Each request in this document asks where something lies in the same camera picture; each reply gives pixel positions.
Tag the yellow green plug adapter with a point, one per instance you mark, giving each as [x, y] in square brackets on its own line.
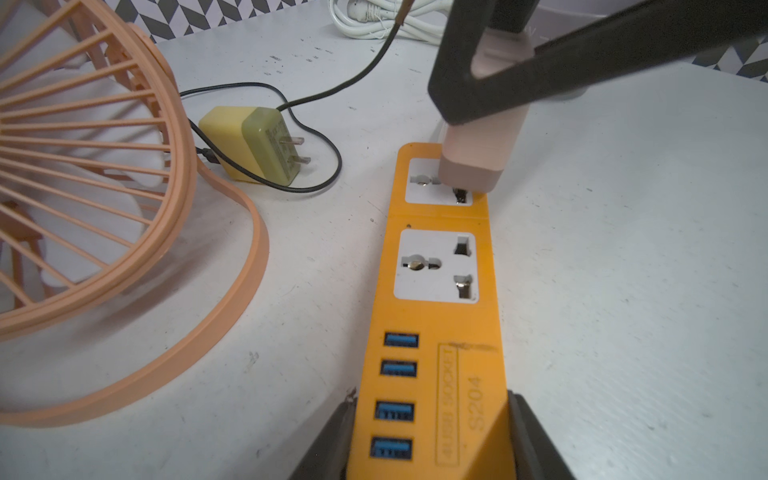
[257, 140]

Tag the orange desk fan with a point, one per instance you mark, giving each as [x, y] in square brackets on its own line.
[98, 175]

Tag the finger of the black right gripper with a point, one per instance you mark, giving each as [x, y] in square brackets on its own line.
[645, 35]

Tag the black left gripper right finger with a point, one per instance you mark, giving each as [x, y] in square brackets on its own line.
[536, 456]

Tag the orange power strip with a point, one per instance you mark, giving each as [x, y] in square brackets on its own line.
[433, 400]

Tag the pink plug adapter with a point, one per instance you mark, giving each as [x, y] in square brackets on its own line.
[475, 154]

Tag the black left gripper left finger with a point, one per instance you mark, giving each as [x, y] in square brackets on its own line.
[327, 456]

